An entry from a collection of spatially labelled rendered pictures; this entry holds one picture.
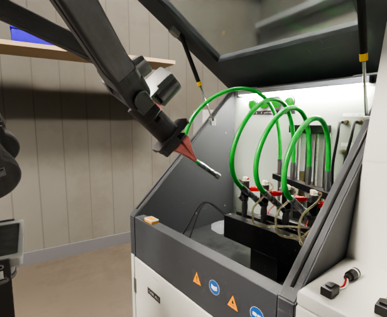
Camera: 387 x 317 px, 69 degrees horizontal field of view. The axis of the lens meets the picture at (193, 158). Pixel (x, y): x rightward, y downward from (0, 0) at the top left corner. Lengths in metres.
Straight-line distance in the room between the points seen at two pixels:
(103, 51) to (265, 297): 0.57
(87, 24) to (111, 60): 0.07
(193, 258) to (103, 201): 2.29
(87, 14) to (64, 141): 2.46
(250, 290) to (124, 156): 2.48
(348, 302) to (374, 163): 0.33
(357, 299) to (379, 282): 0.09
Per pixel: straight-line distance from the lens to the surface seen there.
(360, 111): 1.07
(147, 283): 1.12
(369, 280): 0.72
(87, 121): 2.92
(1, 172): 0.50
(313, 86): 1.12
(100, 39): 0.49
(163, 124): 0.64
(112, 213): 3.11
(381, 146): 0.79
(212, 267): 0.78
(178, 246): 0.88
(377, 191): 0.78
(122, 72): 0.53
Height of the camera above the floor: 1.30
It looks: 7 degrees down
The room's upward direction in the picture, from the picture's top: straight up
